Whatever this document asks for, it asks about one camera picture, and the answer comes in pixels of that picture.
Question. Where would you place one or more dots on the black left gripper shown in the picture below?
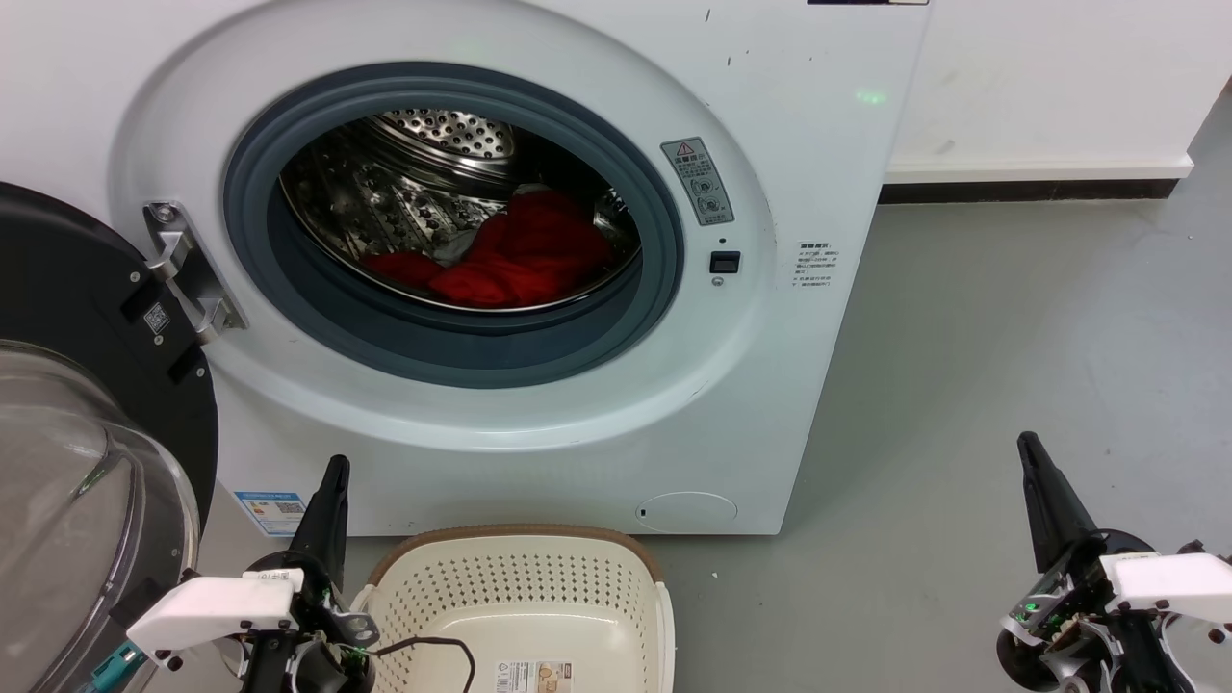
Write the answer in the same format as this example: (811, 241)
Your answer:
(322, 635)

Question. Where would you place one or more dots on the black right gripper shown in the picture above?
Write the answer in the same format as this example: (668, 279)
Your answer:
(1073, 616)

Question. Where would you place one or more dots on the cream perforated laundry basket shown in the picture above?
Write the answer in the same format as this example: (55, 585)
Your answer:
(520, 606)

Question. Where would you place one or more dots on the printed paper product label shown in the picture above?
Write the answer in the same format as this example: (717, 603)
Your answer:
(534, 677)

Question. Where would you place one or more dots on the steel washing machine drum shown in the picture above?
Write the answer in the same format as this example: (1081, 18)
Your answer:
(385, 192)

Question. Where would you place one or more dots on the red clothing item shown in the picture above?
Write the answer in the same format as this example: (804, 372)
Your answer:
(529, 255)

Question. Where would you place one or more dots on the black washer door, glass bowl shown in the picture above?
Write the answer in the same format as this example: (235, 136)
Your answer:
(67, 289)

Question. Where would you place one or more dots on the blue energy label sticker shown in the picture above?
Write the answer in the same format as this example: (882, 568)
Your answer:
(272, 512)

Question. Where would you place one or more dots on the teal plastic connector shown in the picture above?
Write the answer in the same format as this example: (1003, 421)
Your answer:
(115, 666)

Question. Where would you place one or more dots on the QR code sticker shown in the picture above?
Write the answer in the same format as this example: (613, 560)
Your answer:
(157, 318)

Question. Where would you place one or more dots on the silver metal door hinge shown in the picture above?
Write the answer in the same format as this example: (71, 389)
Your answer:
(188, 269)

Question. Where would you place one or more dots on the white printed text sticker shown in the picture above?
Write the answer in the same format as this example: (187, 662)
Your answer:
(815, 265)

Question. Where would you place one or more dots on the round white filter cover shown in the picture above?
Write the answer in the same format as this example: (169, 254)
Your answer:
(687, 512)

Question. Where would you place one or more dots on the black door latch socket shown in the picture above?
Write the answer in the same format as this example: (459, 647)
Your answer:
(725, 262)

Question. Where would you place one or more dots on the grey rubber door gasket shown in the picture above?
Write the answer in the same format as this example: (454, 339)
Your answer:
(664, 260)

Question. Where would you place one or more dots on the white front-load washing machine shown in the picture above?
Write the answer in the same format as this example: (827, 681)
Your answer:
(789, 144)

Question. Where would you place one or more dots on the grey warning label sticker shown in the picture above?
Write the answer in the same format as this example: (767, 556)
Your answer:
(698, 181)

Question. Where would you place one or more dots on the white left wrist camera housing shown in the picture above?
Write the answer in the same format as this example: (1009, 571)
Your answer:
(217, 608)

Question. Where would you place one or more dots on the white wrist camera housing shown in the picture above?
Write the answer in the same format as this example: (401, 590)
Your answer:
(217, 608)
(1169, 582)

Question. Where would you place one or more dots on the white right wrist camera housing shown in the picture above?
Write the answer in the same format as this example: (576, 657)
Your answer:
(1169, 582)

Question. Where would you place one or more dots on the black wall baseboard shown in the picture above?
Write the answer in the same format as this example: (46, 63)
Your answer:
(1030, 191)

